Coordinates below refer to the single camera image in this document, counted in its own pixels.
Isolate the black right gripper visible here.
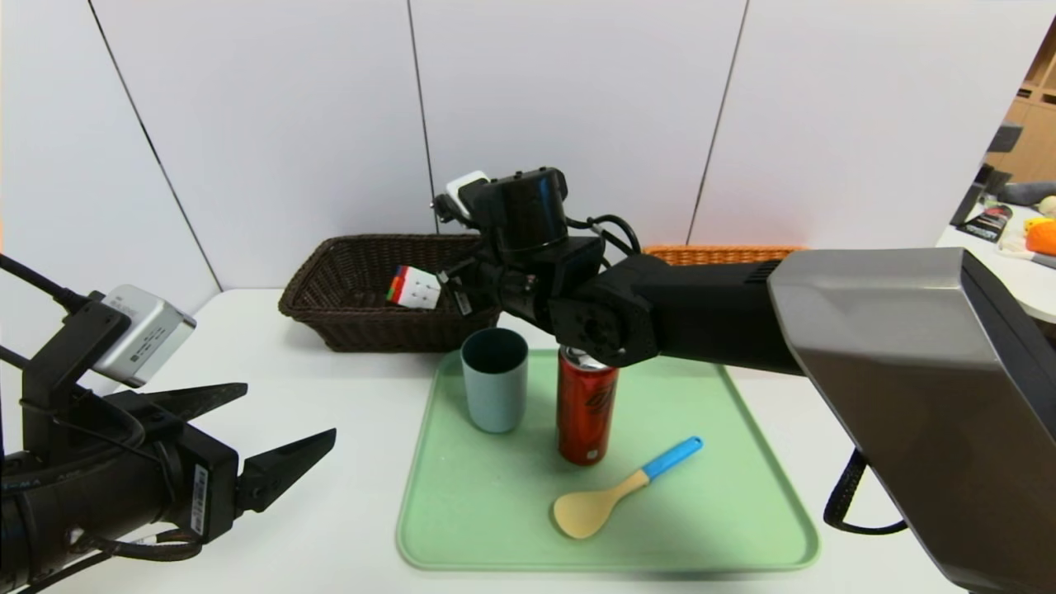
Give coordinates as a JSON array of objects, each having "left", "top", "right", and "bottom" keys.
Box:
[{"left": 435, "top": 256, "right": 507, "bottom": 317}]

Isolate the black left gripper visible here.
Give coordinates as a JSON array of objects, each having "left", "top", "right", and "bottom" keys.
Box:
[{"left": 16, "top": 382, "right": 337, "bottom": 573}]

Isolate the multicoloured puzzle cube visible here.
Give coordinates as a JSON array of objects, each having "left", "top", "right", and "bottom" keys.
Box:
[{"left": 386, "top": 265, "right": 443, "bottom": 311}]

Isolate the blue-grey plastic cup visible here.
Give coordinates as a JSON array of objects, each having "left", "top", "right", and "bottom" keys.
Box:
[{"left": 460, "top": 328, "right": 530, "bottom": 435}]

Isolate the red soda can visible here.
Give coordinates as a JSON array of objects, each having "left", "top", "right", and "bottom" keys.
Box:
[{"left": 557, "top": 346, "right": 620, "bottom": 467}]

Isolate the dark brown wicker basket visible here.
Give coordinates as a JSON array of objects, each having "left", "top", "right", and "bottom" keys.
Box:
[{"left": 278, "top": 234, "right": 506, "bottom": 354}]

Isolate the orange wicker basket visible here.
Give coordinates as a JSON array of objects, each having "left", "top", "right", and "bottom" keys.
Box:
[{"left": 643, "top": 244, "right": 805, "bottom": 266}]

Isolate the light green plastic tray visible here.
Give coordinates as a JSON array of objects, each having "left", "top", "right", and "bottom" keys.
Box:
[{"left": 396, "top": 348, "right": 821, "bottom": 573}]

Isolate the black red box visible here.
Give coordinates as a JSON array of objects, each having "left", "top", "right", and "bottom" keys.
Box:
[{"left": 964, "top": 204, "right": 1014, "bottom": 243}]

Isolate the black office chair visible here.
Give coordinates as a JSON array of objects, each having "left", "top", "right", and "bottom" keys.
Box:
[{"left": 949, "top": 122, "right": 1024, "bottom": 228}]

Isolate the white side table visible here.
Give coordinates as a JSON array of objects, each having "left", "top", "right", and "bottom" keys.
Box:
[{"left": 936, "top": 202, "right": 1056, "bottom": 324}]

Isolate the grey plush toy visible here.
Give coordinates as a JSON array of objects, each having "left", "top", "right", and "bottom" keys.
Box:
[{"left": 997, "top": 181, "right": 1056, "bottom": 207}]

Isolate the wooden shelf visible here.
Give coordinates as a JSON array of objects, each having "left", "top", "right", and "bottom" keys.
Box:
[{"left": 986, "top": 16, "right": 1056, "bottom": 184}]

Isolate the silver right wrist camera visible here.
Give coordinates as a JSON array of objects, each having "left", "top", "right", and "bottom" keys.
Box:
[{"left": 445, "top": 170, "right": 492, "bottom": 217}]

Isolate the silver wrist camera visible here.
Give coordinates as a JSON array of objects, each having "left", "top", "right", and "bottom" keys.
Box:
[
  {"left": 445, "top": 170, "right": 492, "bottom": 217},
  {"left": 91, "top": 285, "right": 197, "bottom": 389}
]

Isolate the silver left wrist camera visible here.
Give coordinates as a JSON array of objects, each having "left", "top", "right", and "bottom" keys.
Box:
[{"left": 91, "top": 285, "right": 197, "bottom": 389}]

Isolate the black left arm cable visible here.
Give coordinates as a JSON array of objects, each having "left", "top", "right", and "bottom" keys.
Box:
[{"left": 0, "top": 254, "right": 104, "bottom": 310}]

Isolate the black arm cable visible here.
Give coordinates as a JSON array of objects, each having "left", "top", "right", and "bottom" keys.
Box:
[
  {"left": 823, "top": 450, "right": 908, "bottom": 535},
  {"left": 0, "top": 254, "right": 104, "bottom": 310}
]

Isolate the beige spoon with blue handle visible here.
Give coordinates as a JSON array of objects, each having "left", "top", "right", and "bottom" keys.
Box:
[{"left": 551, "top": 436, "right": 705, "bottom": 540}]

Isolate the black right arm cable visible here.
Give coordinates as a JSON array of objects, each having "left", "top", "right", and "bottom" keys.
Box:
[{"left": 823, "top": 450, "right": 908, "bottom": 535}]

